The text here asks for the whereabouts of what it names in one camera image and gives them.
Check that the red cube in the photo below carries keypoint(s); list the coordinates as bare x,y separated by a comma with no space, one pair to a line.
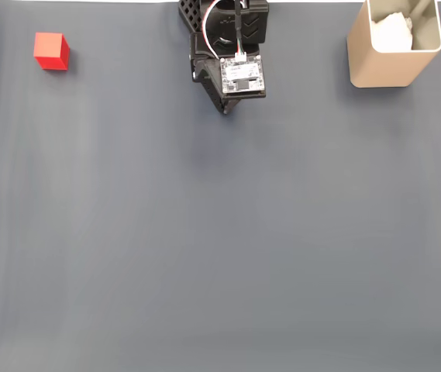
49,46

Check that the beige rectangular box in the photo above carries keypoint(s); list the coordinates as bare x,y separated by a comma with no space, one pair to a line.
379,69

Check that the grey blue table mat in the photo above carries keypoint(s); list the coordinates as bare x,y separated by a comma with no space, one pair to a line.
220,232

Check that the white crumpled paper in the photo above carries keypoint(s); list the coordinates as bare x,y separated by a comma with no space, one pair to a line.
392,33

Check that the white camera circuit board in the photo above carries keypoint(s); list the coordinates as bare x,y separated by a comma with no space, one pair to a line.
243,73

